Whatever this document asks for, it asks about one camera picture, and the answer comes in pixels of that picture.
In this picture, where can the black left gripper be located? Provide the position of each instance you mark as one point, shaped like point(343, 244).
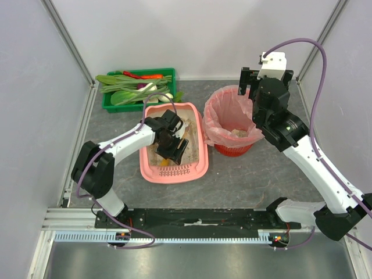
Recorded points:
point(173, 150)

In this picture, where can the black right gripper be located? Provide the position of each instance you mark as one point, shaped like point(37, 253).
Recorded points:
point(247, 77)

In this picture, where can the yellow litter scoop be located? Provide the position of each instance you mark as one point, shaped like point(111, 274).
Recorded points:
point(165, 162)

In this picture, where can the pink litter box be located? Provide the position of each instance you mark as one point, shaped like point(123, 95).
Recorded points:
point(173, 174)

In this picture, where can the pink plastic bin liner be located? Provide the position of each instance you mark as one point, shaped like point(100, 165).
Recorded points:
point(224, 111)

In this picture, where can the red trash bin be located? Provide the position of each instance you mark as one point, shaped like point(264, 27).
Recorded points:
point(233, 149)

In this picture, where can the clumped litter lump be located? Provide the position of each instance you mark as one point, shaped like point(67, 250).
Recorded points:
point(240, 133)

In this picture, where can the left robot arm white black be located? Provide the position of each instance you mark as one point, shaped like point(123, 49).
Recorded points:
point(94, 168)

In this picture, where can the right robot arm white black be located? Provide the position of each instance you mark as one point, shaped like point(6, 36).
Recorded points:
point(344, 205)

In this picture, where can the cat litter pellets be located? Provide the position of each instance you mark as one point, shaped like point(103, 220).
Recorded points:
point(191, 153)

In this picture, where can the white radish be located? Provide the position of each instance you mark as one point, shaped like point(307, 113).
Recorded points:
point(150, 88)

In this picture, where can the green plastic crate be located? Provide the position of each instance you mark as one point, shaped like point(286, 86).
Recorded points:
point(106, 104)

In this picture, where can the orange carrot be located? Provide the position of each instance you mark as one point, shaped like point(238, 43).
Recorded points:
point(152, 76)

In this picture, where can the green leafy vegetables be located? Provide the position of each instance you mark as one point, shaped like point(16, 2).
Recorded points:
point(125, 90)

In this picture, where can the red chili pepper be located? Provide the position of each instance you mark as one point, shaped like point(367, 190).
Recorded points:
point(132, 75)

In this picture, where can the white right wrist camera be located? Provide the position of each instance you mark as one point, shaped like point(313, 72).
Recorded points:
point(274, 65)

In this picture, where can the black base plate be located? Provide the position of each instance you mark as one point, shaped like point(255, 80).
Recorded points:
point(251, 219)

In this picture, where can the blue-white cable duct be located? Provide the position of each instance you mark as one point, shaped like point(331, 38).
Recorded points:
point(116, 237)

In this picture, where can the aluminium frame rail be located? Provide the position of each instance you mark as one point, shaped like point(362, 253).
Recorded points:
point(62, 217)

